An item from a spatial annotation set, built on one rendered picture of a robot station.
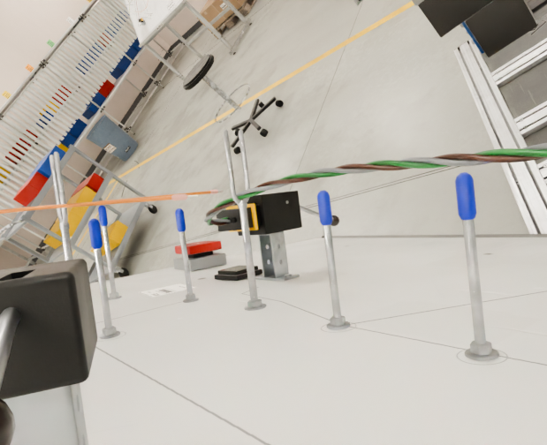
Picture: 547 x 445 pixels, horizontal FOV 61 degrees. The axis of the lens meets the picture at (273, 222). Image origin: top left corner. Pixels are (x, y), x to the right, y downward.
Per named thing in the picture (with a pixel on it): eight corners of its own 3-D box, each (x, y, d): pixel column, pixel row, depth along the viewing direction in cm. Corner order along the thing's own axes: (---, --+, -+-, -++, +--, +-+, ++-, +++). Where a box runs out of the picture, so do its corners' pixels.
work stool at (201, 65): (237, 162, 382) (170, 107, 349) (238, 130, 427) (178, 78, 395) (287, 118, 360) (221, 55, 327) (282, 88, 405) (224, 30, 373)
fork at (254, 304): (256, 304, 39) (234, 131, 38) (271, 305, 37) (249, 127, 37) (239, 310, 37) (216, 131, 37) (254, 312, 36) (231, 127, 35)
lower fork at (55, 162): (64, 328, 38) (39, 155, 38) (87, 322, 40) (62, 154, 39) (70, 331, 37) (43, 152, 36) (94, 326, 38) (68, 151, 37)
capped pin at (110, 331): (101, 335, 35) (84, 219, 34) (121, 331, 35) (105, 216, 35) (97, 340, 33) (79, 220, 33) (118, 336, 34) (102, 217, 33)
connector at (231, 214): (270, 223, 48) (268, 204, 48) (239, 230, 44) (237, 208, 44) (248, 225, 50) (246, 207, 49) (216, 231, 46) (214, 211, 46)
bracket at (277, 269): (300, 276, 49) (294, 229, 49) (284, 281, 47) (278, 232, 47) (269, 275, 52) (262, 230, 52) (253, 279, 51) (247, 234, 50)
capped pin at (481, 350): (482, 363, 21) (463, 172, 21) (457, 355, 22) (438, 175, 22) (506, 355, 22) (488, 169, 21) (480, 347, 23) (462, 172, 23)
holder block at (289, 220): (302, 227, 50) (298, 190, 50) (266, 234, 46) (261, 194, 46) (274, 229, 53) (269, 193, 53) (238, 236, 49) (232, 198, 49)
